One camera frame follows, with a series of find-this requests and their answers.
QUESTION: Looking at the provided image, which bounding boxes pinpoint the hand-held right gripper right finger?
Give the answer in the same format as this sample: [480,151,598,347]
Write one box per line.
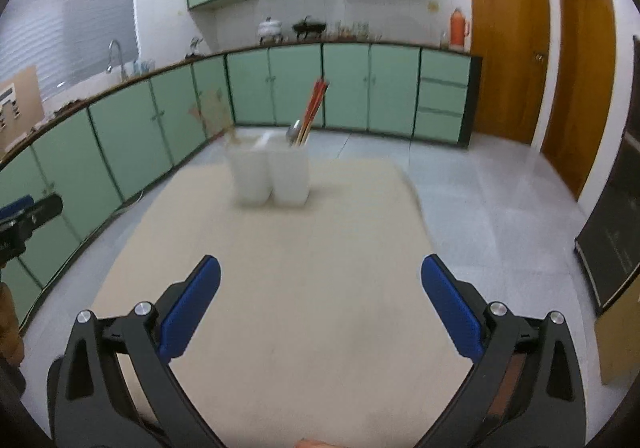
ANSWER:
[415,254,586,448]

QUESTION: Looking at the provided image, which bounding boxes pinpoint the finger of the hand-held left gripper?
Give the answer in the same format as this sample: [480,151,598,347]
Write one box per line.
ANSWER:
[17,195,63,231]
[0,195,35,221]

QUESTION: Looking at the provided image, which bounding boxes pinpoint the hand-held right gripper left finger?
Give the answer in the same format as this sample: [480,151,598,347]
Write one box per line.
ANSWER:
[47,255,222,448]

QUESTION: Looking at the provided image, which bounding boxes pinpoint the white plastic container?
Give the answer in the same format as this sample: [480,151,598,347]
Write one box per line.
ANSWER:
[267,135,310,205]
[225,138,274,205]

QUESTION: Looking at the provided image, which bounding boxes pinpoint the red printed wooden chopstick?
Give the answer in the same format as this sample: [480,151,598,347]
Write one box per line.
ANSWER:
[302,81,330,146]
[299,77,325,146]

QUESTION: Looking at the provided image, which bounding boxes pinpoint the person's left hand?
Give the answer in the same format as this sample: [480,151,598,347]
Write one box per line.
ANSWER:
[0,282,24,365]

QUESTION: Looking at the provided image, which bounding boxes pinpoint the cardboard sheet with white pieces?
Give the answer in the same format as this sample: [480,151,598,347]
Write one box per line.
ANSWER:
[0,66,45,151]

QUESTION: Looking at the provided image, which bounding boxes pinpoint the green base cabinets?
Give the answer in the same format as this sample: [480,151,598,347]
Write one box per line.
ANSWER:
[0,41,483,329]

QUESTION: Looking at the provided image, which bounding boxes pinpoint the cardboard box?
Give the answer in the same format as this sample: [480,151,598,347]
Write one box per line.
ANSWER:
[595,288,640,386]

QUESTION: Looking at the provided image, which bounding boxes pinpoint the metal sink faucet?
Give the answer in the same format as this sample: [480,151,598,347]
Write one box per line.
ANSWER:
[107,39,126,79]

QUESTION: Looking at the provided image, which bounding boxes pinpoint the window blinds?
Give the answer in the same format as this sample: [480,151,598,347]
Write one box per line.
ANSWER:
[0,0,140,99]

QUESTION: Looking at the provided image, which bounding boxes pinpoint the plain wooden door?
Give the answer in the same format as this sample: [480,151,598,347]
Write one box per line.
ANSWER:
[542,0,617,199]

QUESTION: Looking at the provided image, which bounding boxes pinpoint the orange thermos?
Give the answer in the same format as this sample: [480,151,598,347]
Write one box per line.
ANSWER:
[449,7,471,49]

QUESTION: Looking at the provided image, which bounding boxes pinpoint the row of glass jars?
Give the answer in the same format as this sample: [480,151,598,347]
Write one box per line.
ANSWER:
[330,21,386,42]

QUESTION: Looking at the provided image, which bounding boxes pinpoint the black wok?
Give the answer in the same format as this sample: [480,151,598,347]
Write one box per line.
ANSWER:
[292,16,327,40]

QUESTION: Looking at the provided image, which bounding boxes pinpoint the wooden door with handle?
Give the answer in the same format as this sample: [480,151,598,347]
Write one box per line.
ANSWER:
[466,0,551,145]

